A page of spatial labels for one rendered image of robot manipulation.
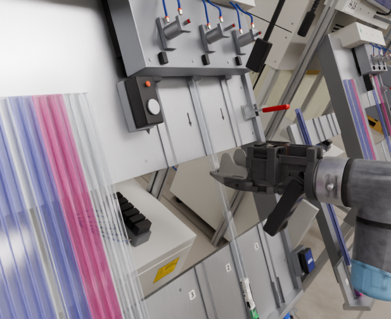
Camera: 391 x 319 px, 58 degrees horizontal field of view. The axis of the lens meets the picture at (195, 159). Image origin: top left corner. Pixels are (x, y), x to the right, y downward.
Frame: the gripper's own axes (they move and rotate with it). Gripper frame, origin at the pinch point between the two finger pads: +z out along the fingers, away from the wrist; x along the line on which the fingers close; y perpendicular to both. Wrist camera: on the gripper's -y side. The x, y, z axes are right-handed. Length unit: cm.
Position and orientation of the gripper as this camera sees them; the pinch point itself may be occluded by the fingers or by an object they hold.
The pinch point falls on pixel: (218, 176)
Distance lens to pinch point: 69.6
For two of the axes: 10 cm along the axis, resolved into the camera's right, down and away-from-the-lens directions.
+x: -6.3, 1.9, -7.6
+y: -0.5, -9.8, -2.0
